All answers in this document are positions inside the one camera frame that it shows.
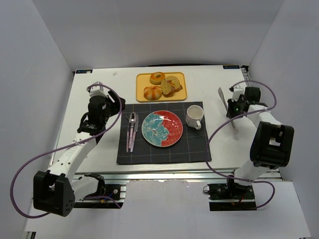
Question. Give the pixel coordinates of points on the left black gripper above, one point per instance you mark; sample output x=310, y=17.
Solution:
x=115, y=102

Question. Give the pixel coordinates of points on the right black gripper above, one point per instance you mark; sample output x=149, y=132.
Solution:
x=231, y=109

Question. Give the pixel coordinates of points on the metal serving tongs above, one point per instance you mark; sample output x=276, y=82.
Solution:
x=221, y=95

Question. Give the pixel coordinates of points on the striped round bun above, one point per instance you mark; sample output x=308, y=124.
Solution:
x=152, y=93

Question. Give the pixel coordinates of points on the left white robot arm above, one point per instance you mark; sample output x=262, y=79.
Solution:
x=55, y=191

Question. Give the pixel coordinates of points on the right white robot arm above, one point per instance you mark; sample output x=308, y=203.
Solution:
x=272, y=144

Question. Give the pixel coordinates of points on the speckled bread slice front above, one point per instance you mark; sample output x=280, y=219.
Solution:
x=166, y=87

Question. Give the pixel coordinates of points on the speckled bread slice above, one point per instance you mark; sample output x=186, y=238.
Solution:
x=174, y=82
x=166, y=87

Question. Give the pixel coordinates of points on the speckled bread slice back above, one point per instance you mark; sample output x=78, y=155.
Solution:
x=174, y=82

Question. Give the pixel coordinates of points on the yellow plastic tray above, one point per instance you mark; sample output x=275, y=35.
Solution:
x=143, y=80

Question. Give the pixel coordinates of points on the white ceramic mug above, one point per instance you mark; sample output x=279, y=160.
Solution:
x=194, y=115

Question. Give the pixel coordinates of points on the right blue corner label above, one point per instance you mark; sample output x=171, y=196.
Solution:
x=231, y=67

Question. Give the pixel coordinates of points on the blue corner label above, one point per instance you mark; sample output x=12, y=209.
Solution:
x=231, y=67
x=84, y=71

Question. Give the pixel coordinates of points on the left blue corner label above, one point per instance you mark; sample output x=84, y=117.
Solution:
x=84, y=71

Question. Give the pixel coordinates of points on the dark checked placemat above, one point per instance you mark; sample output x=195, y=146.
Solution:
x=190, y=148

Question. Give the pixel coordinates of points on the red and teal plate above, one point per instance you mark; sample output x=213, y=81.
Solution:
x=162, y=128

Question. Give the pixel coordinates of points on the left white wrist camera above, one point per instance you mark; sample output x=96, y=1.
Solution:
x=96, y=90

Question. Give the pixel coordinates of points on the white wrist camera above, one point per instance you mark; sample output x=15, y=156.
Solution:
x=96, y=90
x=237, y=93

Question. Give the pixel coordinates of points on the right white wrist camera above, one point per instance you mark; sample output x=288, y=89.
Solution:
x=237, y=93

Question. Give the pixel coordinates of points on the pink handled spoon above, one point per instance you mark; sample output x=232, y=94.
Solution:
x=131, y=130

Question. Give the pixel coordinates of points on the pink handled knife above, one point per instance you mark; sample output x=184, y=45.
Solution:
x=136, y=124

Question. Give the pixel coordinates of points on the pink handled fork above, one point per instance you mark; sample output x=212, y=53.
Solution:
x=130, y=118

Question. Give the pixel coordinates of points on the ring donut bread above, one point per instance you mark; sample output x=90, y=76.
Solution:
x=157, y=77

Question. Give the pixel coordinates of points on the aluminium table frame rail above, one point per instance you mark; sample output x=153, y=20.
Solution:
x=205, y=174

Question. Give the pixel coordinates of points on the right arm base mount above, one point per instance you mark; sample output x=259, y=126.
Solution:
x=223, y=198

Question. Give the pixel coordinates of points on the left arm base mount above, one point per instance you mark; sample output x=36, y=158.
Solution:
x=93, y=192

